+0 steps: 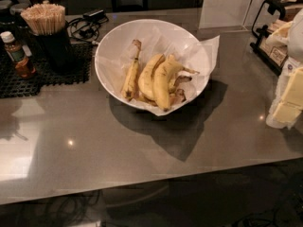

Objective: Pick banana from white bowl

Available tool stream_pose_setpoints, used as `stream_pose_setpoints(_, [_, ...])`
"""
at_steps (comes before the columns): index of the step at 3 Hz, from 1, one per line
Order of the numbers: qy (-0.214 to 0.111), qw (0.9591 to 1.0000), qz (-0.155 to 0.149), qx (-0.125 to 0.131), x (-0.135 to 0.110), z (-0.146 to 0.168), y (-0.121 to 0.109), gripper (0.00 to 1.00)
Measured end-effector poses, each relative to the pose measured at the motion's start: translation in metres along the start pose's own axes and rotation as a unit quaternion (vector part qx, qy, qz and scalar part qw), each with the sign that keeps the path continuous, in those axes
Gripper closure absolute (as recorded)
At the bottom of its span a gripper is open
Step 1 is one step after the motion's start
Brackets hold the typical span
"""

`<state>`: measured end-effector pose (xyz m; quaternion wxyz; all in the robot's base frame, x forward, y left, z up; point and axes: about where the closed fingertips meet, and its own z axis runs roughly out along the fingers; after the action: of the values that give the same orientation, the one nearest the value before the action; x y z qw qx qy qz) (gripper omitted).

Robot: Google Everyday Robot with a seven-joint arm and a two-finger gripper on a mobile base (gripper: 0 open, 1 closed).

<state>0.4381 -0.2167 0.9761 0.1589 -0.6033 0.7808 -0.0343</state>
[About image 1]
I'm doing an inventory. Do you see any yellow banana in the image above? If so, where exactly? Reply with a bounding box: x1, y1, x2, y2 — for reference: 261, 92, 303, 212
121, 40, 141, 101
138, 54, 165, 100
152, 55, 198, 112

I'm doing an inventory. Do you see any white bowl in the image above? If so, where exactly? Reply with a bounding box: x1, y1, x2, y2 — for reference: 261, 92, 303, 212
94, 18, 211, 113

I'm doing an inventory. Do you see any white paper liner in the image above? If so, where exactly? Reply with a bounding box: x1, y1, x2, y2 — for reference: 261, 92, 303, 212
96, 25, 221, 117

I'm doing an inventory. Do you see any black power adapter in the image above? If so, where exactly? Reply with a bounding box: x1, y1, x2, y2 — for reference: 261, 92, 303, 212
82, 9, 105, 20

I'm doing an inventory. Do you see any black cup holder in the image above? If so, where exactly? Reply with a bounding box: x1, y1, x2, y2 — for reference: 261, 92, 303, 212
36, 26, 75, 74

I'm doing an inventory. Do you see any wooden stir sticks bundle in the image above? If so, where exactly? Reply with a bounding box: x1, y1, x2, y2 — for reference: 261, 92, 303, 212
21, 3, 65, 35

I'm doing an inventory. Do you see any black rubber grid mat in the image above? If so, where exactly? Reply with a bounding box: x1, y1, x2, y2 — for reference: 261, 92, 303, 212
0, 44, 92, 98

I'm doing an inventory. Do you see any small brown sauce bottle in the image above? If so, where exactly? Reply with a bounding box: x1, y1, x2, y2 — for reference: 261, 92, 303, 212
0, 31, 36, 79

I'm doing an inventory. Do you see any dark lidded jar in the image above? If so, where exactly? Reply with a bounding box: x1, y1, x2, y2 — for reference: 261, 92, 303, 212
0, 0, 29, 28

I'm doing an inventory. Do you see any black coiled cable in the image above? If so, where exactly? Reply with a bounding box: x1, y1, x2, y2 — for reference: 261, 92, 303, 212
66, 15, 110, 45

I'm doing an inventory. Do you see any black wire condiment rack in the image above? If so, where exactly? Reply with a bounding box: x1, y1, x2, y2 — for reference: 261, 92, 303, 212
250, 0, 303, 76

